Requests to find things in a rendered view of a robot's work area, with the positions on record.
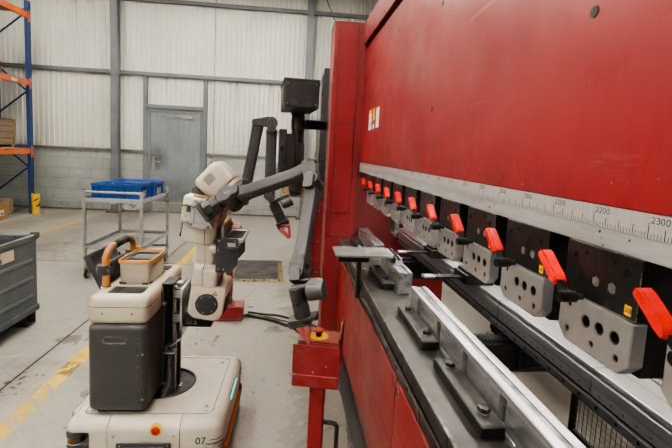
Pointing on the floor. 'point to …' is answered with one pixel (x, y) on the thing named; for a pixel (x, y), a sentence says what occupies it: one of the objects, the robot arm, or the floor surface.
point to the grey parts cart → (121, 225)
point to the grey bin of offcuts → (18, 280)
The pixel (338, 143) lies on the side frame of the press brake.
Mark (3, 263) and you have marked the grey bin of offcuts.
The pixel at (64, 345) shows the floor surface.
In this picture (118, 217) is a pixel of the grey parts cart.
